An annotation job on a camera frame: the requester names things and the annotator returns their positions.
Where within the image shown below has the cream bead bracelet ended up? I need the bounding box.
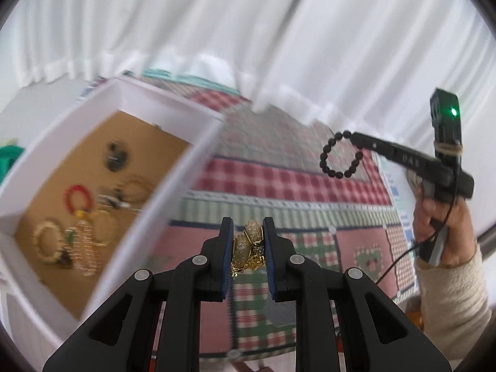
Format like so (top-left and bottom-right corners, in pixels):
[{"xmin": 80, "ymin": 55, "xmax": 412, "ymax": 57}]
[{"xmin": 32, "ymin": 219, "xmax": 67, "ymax": 264}]

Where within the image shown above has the black bead bracelet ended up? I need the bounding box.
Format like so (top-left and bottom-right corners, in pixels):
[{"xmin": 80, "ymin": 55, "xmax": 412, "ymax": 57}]
[{"xmin": 318, "ymin": 130, "xmax": 365, "ymax": 180}]

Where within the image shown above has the black cable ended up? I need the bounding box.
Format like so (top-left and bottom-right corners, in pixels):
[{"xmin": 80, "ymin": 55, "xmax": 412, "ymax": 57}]
[{"xmin": 373, "ymin": 154, "xmax": 464, "ymax": 286}]

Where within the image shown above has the gold chain bracelet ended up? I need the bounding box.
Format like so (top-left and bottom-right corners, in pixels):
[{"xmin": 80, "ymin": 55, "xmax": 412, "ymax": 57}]
[{"xmin": 71, "ymin": 210, "xmax": 121, "ymax": 278}]

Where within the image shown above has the green cloth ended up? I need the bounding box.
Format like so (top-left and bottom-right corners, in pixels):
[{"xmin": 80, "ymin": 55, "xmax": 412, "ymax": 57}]
[{"xmin": 0, "ymin": 145, "xmax": 24, "ymax": 183}]

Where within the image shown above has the white curtain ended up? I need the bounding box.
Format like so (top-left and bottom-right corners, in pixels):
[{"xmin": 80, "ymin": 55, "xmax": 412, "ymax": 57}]
[{"xmin": 1, "ymin": 0, "xmax": 495, "ymax": 232}]

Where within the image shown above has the orange object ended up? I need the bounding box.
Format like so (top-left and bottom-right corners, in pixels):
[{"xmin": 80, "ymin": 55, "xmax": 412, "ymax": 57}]
[{"xmin": 405, "ymin": 310, "xmax": 425, "ymax": 331}]

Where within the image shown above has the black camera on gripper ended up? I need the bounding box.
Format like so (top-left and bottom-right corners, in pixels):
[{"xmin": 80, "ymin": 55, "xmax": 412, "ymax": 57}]
[{"xmin": 430, "ymin": 88, "xmax": 463, "ymax": 159}]

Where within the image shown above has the white cardboard jewelry box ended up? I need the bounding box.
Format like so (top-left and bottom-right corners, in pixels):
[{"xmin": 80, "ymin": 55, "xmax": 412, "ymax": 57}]
[{"xmin": 1, "ymin": 77, "xmax": 224, "ymax": 351}]

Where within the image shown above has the person's right hand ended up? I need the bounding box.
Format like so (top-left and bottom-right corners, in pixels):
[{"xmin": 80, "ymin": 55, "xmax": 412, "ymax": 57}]
[{"xmin": 407, "ymin": 170, "xmax": 477, "ymax": 269}]

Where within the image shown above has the beige right sleeve forearm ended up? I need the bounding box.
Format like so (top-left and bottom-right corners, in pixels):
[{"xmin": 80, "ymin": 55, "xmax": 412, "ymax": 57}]
[{"xmin": 415, "ymin": 248, "xmax": 492, "ymax": 367}]

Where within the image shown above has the patchwork plaid quilt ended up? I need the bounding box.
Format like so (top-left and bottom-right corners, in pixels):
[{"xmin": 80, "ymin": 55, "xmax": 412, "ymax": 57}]
[{"xmin": 121, "ymin": 71, "xmax": 413, "ymax": 364}]

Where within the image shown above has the red bead bracelet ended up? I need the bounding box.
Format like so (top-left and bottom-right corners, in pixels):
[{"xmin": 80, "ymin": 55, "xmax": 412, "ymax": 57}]
[{"xmin": 62, "ymin": 184, "xmax": 95, "ymax": 214}]

